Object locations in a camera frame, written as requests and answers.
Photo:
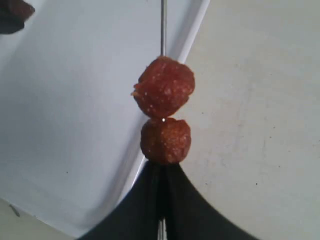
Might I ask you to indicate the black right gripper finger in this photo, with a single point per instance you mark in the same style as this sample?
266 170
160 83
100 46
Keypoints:
135 217
191 217

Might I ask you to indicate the thin metal skewer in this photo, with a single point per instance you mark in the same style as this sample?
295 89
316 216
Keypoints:
163 42

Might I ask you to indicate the white rectangular plastic tray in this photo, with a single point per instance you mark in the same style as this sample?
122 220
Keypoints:
69 126

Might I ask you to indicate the dark red fruit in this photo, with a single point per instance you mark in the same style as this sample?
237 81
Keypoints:
24 10

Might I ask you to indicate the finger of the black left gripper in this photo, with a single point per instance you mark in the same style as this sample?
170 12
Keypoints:
10 22

